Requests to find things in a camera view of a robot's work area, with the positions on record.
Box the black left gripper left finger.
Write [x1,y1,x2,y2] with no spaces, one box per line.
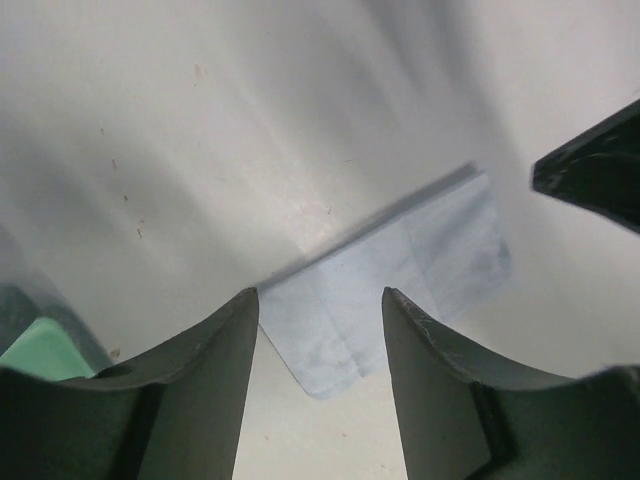
[1,288,259,479]

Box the dark green glasses case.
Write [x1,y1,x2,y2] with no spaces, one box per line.
[1,284,113,381]

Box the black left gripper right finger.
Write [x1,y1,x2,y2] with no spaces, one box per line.
[382,288,639,479]

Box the light blue cleaning cloth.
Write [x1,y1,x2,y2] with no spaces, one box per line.
[257,169,514,401]

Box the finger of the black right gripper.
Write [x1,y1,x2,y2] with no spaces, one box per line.
[531,101,640,231]

